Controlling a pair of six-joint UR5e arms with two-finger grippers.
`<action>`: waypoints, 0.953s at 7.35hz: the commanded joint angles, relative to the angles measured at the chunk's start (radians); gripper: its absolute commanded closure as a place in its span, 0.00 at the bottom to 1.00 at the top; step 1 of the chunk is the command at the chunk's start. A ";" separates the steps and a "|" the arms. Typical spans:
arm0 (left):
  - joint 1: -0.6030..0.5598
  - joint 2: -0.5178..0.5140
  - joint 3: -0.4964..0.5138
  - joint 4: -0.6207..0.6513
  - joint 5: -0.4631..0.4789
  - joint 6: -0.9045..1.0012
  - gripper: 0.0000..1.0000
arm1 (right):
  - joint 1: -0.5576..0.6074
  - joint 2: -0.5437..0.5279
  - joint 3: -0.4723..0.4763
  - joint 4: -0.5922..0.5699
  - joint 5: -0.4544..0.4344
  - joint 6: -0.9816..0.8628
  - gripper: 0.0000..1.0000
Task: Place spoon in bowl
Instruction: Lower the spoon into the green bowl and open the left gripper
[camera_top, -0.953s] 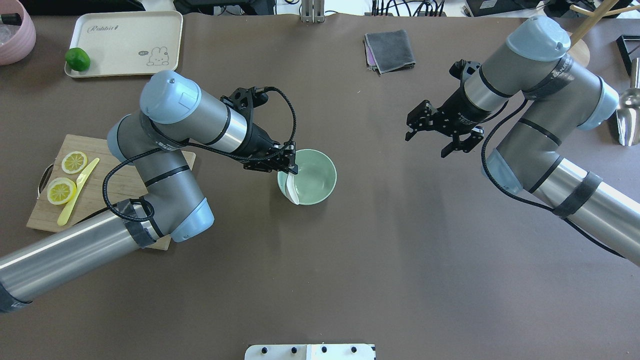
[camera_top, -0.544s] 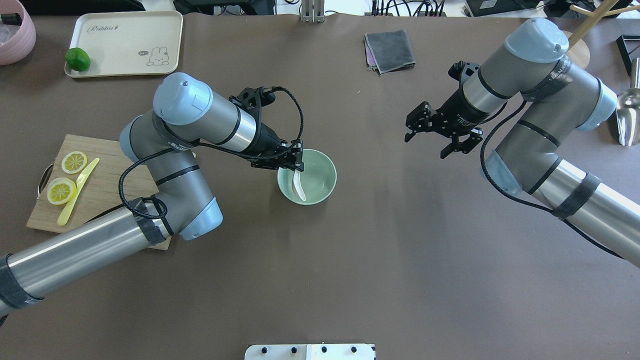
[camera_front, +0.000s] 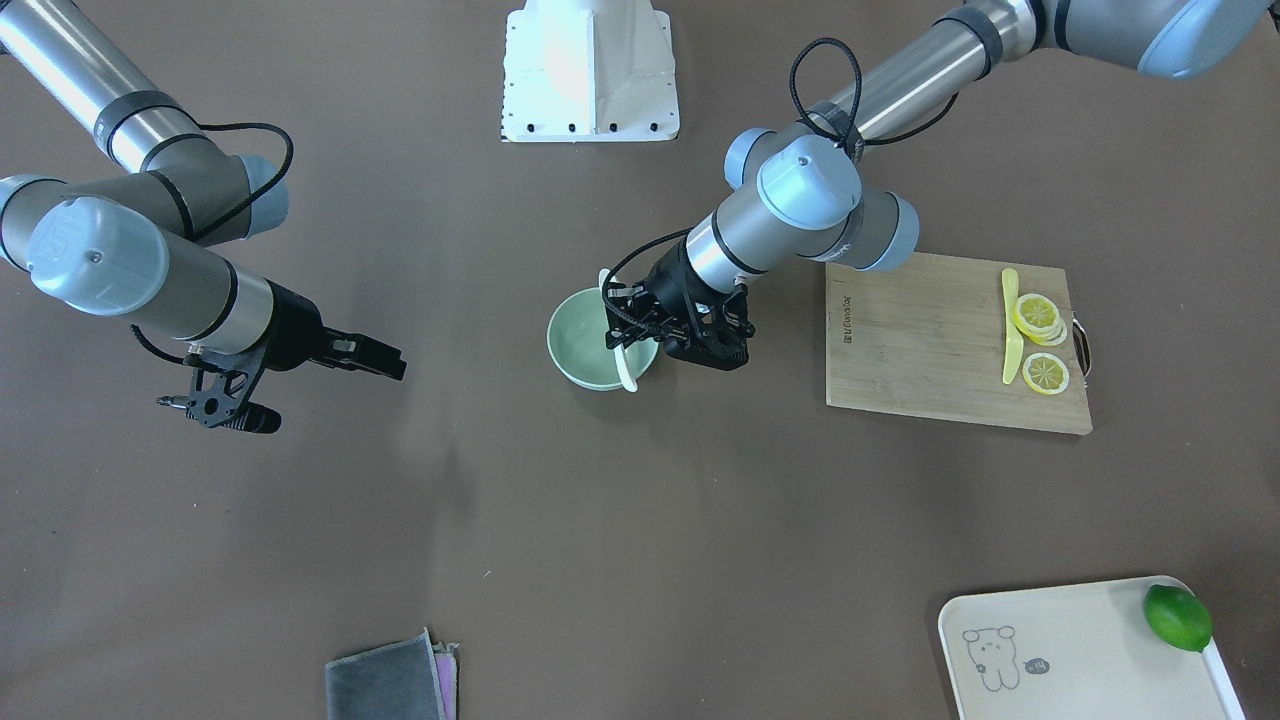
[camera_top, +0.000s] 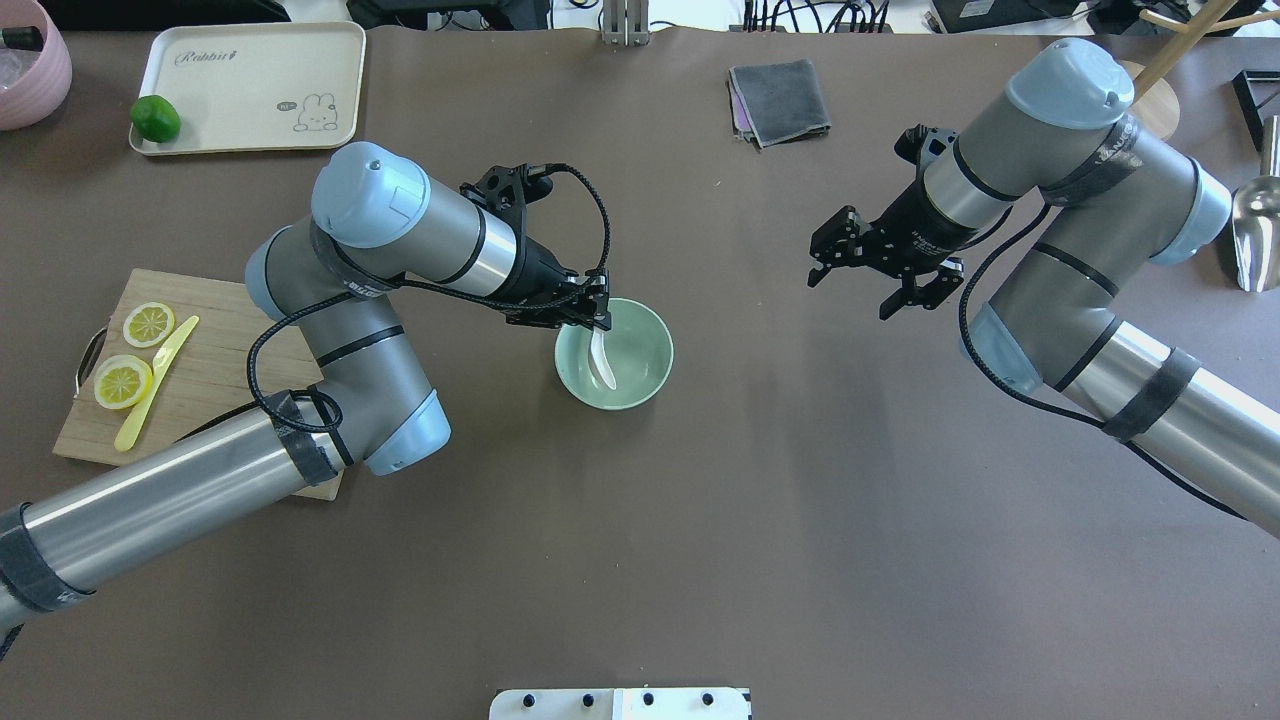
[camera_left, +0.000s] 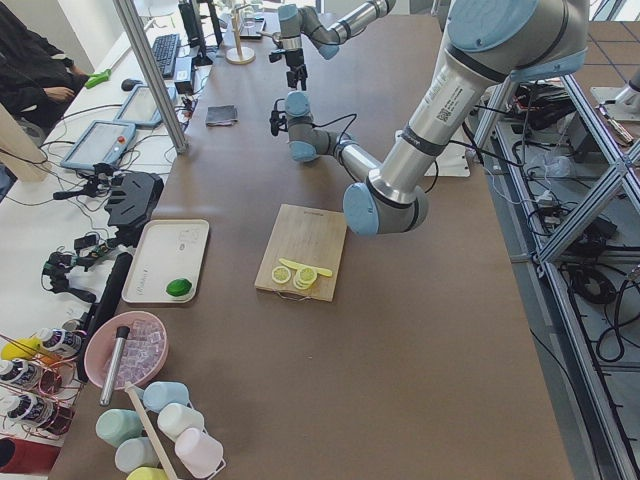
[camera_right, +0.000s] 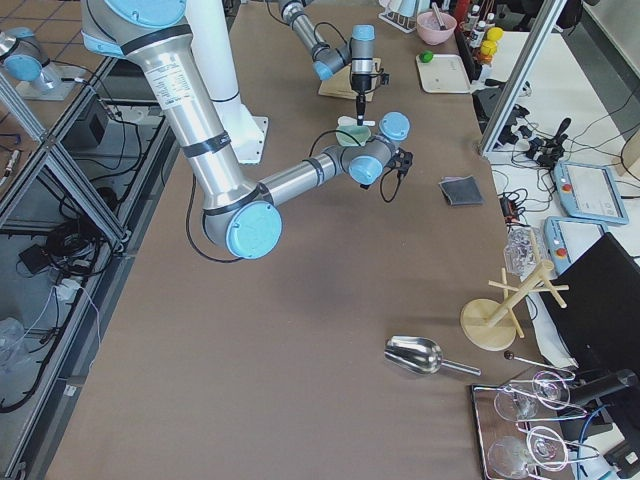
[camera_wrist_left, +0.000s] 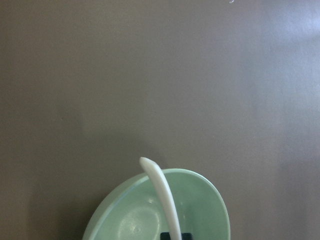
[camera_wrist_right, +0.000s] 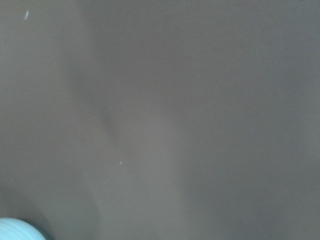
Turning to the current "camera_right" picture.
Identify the black glass tray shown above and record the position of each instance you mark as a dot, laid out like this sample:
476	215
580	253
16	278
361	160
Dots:
490	427

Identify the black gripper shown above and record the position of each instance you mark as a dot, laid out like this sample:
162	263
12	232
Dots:
359	83

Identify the lower wine glass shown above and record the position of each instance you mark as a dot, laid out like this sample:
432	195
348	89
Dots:
540	452

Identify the pink bowl with ice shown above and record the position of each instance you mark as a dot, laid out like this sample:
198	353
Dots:
429	29

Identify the wooden mug tree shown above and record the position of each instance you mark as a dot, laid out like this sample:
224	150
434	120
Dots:
493	326

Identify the white ceramic spoon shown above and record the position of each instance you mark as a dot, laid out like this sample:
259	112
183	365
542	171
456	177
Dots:
347	121

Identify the metal ice scoop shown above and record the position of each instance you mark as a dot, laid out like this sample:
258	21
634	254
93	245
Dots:
422	355

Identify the black monitor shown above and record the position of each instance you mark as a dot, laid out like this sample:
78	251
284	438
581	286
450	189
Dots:
600	324

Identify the metal muddler black tip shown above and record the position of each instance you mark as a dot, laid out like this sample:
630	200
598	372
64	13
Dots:
438	15

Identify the wooden cutting board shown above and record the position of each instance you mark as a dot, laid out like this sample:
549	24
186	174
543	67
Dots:
338	86

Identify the aluminium frame post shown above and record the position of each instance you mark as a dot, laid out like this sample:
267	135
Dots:
545	21

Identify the grey folded cloth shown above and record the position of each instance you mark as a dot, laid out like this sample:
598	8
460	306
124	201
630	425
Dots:
461	191

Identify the light green bowl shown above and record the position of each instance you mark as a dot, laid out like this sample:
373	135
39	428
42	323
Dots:
352	135

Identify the teach pendant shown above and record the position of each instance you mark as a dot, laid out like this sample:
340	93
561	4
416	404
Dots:
567	239
589	192

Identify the near teach pendant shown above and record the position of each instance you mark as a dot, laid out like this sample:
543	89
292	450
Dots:
567	239

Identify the far teach pendant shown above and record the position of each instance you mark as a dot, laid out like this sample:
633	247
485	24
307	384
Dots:
589	192

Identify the green lime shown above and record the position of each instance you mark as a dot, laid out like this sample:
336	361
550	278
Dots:
426	56

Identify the upper wine glass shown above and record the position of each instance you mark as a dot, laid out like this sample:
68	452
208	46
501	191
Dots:
545	397

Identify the beige rabbit tray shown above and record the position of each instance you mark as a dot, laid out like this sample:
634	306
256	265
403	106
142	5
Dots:
443	74

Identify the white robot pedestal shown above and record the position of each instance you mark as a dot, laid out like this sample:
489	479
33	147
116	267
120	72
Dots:
212	51

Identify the wine glass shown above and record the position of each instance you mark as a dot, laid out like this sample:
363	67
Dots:
545	397
540	452

